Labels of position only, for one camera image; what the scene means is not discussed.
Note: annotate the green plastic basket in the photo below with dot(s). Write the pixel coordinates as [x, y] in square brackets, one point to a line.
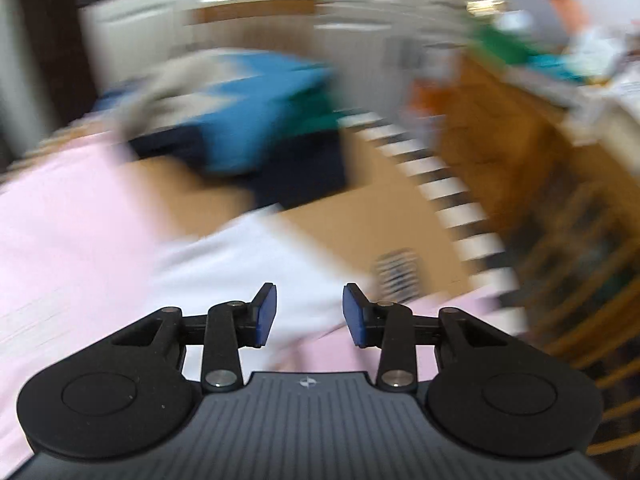
[500, 45]

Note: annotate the colour-block knit sweater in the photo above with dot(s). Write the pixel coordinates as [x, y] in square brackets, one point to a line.
[260, 110]

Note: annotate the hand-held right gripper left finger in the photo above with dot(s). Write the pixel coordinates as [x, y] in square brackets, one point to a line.
[265, 312]

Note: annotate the wooden drawer cabinet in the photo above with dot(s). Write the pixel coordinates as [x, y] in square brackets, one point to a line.
[500, 135]

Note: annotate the orange and white bag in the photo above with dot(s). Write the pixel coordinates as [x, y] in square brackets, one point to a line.
[570, 5]

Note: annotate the dark brown door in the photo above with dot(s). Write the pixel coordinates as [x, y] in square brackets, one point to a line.
[50, 35]

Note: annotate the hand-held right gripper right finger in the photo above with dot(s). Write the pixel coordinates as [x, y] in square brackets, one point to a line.
[352, 315]

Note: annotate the wooden spindle-back chair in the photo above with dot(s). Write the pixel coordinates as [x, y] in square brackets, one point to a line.
[260, 10]
[600, 310]

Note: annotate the white sideboard cabinet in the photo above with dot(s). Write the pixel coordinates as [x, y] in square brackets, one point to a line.
[350, 20]

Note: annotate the pink and white t-shirt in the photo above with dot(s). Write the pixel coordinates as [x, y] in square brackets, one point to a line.
[75, 260]

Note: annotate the teal wet wipes packet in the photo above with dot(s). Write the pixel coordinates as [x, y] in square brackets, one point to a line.
[550, 65]

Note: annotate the grey board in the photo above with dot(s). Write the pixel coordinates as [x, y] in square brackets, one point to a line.
[530, 10]

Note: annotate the orange paper bag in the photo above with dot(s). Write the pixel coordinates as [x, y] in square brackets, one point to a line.
[420, 100]

